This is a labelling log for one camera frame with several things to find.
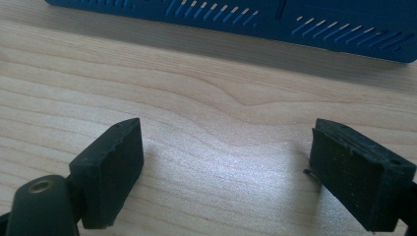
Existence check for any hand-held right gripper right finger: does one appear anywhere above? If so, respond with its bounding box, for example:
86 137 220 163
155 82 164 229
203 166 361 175
308 117 417 234

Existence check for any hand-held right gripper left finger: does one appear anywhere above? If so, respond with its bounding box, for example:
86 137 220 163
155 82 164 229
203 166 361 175
68 117 146 230

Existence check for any blue file rack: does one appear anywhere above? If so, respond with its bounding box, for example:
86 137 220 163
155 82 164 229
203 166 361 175
43 0 417 64

